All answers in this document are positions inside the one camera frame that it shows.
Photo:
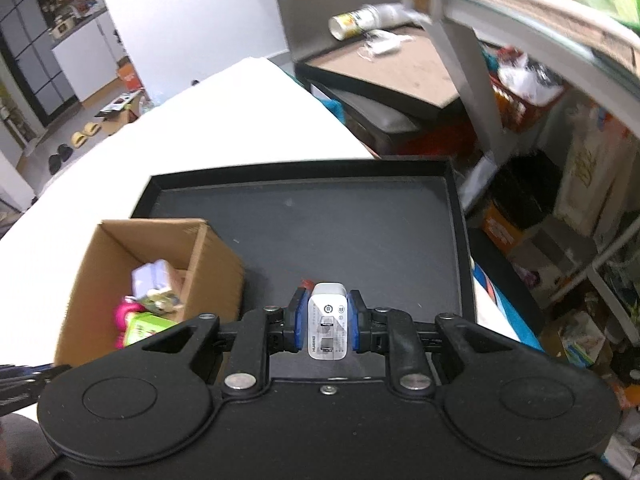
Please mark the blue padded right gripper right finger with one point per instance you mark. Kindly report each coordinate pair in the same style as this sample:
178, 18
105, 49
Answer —
403, 343

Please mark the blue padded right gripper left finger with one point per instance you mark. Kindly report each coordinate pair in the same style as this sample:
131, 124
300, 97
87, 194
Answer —
251, 341

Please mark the white usb charger plug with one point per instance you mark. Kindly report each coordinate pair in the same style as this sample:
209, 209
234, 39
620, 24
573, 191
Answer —
327, 322

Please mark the red haired girl doll head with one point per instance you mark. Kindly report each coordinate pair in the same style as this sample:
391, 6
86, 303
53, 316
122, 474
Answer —
307, 284

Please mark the brown cardboard box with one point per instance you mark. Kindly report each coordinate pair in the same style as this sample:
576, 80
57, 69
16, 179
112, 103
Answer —
173, 269

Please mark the black shallow tray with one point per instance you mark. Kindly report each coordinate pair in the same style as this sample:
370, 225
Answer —
393, 229

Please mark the small pale green figurine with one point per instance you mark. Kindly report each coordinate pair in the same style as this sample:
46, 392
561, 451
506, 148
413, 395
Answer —
160, 301

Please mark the lavender block toy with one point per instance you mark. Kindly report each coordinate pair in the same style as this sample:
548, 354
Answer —
152, 275

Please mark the green monster toy box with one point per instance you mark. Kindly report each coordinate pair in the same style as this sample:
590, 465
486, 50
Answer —
141, 325

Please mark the pink bear figurine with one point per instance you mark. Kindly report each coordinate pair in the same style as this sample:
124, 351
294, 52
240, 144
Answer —
122, 313

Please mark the black slipper pair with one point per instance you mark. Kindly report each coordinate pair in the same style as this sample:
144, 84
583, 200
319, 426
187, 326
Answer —
57, 159

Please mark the yellow slipper pair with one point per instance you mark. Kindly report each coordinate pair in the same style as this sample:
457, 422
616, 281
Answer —
79, 138

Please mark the open cardboard box floor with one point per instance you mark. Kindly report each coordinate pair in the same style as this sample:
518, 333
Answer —
122, 110

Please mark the black framed brown board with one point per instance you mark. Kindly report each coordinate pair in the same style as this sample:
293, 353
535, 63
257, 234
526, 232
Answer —
394, 93

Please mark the white face mask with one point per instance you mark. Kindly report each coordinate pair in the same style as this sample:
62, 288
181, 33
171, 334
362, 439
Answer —
381, 43

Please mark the orange box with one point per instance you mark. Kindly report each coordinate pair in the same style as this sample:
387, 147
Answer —
128, 75

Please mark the grey metal desk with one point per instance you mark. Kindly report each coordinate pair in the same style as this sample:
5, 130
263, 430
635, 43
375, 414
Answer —
542, 29

